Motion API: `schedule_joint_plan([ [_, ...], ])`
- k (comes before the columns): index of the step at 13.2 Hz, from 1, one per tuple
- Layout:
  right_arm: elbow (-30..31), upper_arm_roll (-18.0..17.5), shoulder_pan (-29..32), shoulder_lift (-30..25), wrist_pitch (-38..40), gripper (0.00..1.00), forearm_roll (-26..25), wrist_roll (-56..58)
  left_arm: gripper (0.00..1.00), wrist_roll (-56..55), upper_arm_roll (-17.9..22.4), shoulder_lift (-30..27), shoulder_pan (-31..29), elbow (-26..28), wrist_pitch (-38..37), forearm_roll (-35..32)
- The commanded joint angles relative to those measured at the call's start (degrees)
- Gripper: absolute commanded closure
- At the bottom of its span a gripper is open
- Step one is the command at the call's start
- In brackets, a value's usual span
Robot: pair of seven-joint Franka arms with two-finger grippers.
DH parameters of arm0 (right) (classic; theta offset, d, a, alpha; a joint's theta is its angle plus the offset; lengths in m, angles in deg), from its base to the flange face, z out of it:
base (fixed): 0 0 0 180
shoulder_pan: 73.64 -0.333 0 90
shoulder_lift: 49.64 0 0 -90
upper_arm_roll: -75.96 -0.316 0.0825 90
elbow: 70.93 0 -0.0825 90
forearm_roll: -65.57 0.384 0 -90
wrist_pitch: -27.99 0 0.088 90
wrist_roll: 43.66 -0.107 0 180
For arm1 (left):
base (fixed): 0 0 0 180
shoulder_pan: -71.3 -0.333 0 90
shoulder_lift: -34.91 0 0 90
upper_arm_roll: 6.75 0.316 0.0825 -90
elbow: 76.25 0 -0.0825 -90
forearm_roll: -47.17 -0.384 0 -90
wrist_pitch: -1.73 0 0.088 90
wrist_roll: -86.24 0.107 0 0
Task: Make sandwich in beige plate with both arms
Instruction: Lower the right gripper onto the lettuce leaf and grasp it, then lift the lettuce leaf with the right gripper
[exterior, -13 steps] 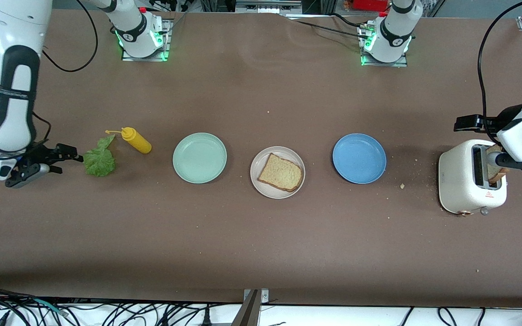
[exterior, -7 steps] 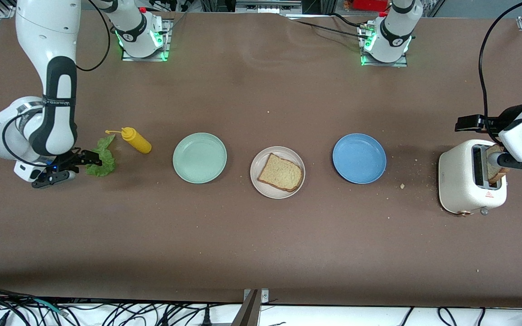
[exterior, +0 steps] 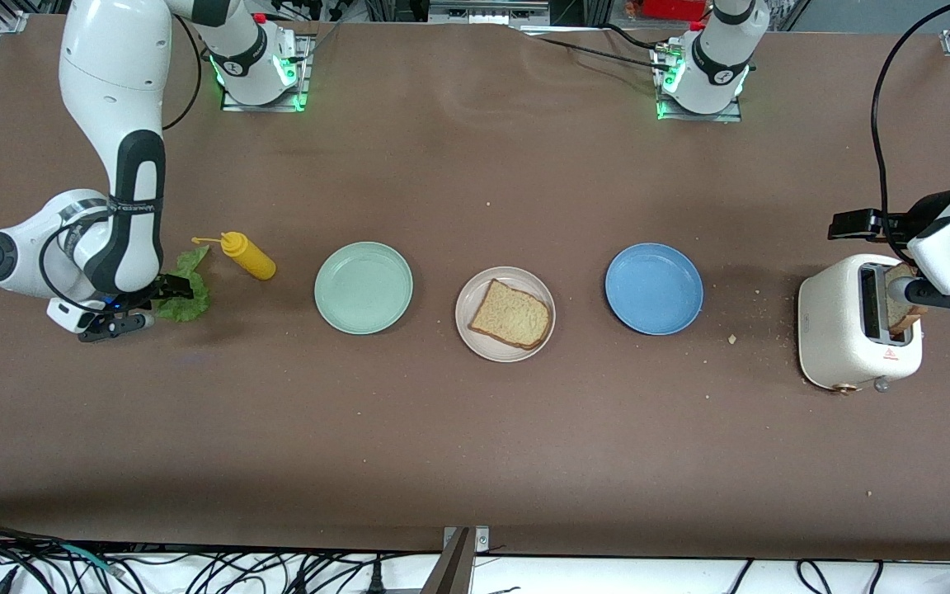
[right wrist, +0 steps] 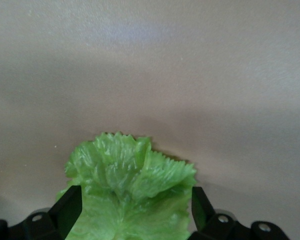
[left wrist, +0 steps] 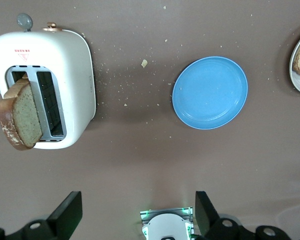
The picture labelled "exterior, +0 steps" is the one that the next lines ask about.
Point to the yellow mustard squeeze bottle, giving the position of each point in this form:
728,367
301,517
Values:
252,260

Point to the blue plate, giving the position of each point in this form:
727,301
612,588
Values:
654,289

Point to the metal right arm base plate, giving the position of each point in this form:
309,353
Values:
304,58

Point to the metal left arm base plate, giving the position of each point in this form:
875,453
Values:
726,118

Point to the dark crust bread slice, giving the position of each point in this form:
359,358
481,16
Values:
900,318

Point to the mint green plate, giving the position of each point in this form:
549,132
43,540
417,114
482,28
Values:
364,289

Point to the red box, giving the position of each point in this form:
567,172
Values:
673,8

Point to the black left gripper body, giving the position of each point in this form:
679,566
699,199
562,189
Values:
923,216

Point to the light brown bread slice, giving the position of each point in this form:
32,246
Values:
512,318

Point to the green lettuce leaf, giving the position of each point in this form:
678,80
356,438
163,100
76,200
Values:
195,309

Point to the aluminium profile post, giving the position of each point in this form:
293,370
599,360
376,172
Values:
458,561

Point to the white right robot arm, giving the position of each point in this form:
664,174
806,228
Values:
112,66

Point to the grey metal frame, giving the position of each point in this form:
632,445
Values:
487,12

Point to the white toaster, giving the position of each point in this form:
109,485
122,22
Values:
830,322

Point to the beige plate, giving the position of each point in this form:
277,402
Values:
491,351

